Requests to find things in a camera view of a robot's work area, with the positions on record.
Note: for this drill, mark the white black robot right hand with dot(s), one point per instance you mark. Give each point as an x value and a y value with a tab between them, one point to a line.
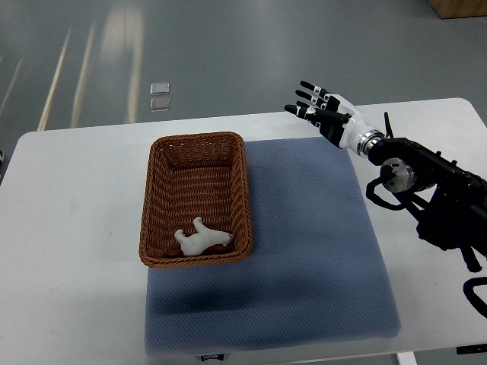
338	120

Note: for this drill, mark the white bear figurine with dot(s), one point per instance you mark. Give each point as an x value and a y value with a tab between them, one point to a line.
203	239

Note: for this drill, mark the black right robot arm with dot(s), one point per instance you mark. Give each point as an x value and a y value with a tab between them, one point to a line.
449	203

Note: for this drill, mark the brown wicker basket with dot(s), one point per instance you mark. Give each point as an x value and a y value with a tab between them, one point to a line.
201	175

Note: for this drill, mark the wooden box corner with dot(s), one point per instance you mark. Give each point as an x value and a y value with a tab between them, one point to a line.
453	9

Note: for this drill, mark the blue grey table mat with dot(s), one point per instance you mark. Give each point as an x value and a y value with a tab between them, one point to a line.
315	272

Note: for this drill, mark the lower clear floor plate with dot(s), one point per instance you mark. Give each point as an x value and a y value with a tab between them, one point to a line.
159	104

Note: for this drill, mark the clear floor plate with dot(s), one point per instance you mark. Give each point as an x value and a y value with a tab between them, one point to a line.
160	88
159	104

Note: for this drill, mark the upper clear floor plate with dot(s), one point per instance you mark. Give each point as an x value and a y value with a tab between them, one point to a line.
160	88

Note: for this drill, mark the white table leg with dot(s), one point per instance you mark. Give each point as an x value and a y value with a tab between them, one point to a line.
406	358

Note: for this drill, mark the black mat label tag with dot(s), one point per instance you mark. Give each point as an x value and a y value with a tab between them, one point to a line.
214	357

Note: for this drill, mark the black table control panel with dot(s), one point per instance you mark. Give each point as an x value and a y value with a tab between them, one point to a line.
472	349

